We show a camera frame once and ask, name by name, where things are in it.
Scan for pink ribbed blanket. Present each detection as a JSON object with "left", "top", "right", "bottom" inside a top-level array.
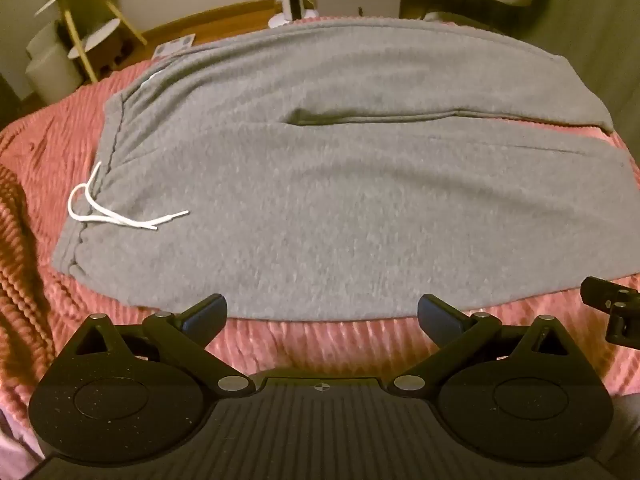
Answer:
[{"left": 0, "top": 16, "right": 640, "bottom": 466}]

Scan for grey sweat pants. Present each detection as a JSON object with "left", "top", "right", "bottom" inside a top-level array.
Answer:
[{"left": 52, "top": 16, "right": 637, "bottom": 322}]

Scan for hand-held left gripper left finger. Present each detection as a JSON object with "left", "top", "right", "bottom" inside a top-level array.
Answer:
[{"left": 75, "top": 293, "right": 252, "bottom": 396}]

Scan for grey striped rug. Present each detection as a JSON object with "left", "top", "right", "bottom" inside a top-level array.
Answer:
[{"left": 520, "top": 0, "right": 640, "bottom": 126}]

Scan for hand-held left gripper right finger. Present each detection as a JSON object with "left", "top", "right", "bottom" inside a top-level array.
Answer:
[{"left": 392, "top": 293, "right": 571, "bottom": 395}]

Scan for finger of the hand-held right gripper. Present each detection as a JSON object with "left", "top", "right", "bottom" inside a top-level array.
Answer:
[{"left": 581, "top": 276, "right": 640, "bottom": 347}]

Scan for white cylindrical container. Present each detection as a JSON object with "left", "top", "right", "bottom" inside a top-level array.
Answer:
[{"left": 24, "top": 20, "right": 84, "bottom": 102}]

